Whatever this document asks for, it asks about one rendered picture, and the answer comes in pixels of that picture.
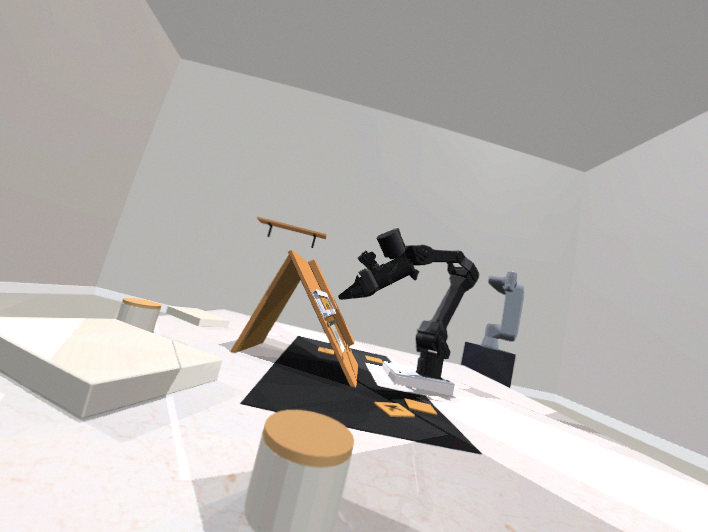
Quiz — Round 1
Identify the cream rectangular block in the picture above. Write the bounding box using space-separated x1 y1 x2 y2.
166 306 230 327

